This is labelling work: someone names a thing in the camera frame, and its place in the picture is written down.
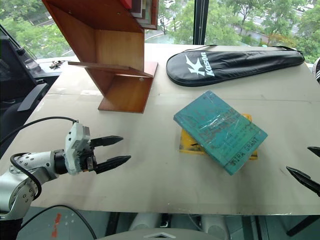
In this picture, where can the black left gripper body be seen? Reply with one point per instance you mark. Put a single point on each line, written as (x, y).
(89, 161)

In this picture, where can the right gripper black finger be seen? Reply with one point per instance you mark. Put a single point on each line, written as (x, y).
(315, 151)
(306, 178)

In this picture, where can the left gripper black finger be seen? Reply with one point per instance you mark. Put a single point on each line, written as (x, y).
(107, 141)
(112, 163)

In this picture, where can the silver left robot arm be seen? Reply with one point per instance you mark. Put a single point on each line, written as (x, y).
(32, 161)

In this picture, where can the yellow book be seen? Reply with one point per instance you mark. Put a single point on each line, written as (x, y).
(186, 146)

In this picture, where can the brown wooden zigzag bookshelf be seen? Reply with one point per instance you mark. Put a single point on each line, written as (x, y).
(117, 50)

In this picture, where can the teal hardcover book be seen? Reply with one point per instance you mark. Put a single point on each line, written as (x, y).
(220, 130)

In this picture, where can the green cover book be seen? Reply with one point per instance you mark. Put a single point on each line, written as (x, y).
(147, 10)

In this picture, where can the dark brown book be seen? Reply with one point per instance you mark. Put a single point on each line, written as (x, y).
(137, 6)

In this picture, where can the red book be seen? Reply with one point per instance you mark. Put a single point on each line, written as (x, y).
(125, 2)

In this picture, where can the black table leg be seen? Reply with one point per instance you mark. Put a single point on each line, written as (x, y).
(113, 223)
(303, 225)

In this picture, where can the white cylinder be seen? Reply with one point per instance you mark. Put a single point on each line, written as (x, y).
(215, 225)
(145, 222)

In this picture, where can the grey round shape orange mark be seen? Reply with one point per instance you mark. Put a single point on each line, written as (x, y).
(50, 225)

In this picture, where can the black white striped object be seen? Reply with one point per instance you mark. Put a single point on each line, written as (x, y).
(317, 71)

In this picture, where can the grey housing white chevron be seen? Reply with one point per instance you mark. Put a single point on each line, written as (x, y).
(160, 235)

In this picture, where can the bunch of keys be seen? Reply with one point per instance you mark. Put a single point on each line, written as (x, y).
(55, 64)

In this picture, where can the black office chair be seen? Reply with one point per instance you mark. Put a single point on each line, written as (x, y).
(15, 75)

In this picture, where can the black Kason racket cover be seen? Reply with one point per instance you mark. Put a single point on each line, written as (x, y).
(237, 65)

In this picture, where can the books on shelf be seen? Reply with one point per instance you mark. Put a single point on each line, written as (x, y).
(155, 15)

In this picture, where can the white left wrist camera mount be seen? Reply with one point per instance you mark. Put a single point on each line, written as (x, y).
(75, 142)

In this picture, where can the black window frame post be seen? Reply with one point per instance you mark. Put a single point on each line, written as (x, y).
(200, 22)

